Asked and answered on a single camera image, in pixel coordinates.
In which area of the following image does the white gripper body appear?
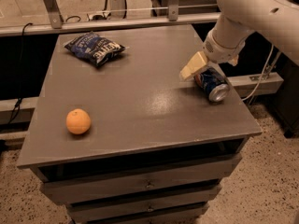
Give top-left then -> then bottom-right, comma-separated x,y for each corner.
203,29 -> 245,63

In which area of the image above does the blue pepsi can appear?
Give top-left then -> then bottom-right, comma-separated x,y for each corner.
194,67 -> 230,103

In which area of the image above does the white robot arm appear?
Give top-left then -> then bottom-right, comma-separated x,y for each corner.
179,0 -> 299,80

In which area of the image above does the white power strip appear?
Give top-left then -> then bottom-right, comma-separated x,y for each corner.
87,12 -> 111,21

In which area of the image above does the metal railing bar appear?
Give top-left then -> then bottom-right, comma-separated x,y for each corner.
0,12 -> 220,37

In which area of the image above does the dark blue chip bag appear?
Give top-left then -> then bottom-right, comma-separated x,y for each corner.
64,32 -> 126,67

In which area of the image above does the grey drawer cabinet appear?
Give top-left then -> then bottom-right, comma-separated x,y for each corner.
17,25 -> 261,224

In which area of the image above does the orange fruit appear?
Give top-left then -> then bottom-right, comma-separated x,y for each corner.
65,108 -> 92,134

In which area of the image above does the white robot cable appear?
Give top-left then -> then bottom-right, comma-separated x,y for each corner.
241,44 -> 281,102

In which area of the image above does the black hanging cable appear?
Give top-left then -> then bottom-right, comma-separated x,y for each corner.
7,22 -> 34,126

